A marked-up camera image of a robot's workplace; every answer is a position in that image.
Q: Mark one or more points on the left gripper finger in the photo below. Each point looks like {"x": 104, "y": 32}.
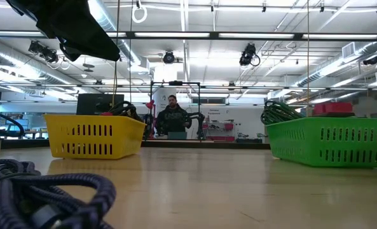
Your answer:
{"x": 97, "y": 35}
{"x": 89, "y": 47}

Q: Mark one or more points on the green plastic basket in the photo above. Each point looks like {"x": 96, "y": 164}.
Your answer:
{"x": 334, "y": 143}

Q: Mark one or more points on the black background robot arm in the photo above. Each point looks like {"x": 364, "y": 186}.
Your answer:
{"x": 201, "y": 117}

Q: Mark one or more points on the black monitor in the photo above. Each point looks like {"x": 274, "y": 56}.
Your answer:
{"x": 93, "y": 104}

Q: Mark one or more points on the red desk lamp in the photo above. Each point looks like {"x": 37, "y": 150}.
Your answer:
{"x": 150, "y": 104}

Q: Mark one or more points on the yellow plastic basket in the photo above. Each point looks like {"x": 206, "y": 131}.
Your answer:
{"x": 89, "y": 136}

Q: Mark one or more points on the person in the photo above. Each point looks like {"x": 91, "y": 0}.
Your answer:
{"x": 172, "y": 121}

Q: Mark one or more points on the thin hanging line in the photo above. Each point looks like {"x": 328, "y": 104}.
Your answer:
{"x": 308, "y": 63}

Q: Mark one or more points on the red storage bins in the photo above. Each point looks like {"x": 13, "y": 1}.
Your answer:
{"x": 332, "y": 108}

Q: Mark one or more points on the black ceiling camera cluster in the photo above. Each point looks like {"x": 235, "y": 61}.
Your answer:
{"x": 48, "y": 54}

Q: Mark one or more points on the small black ceiling camera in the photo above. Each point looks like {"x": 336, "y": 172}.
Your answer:
{"x": 371, "y": 60}

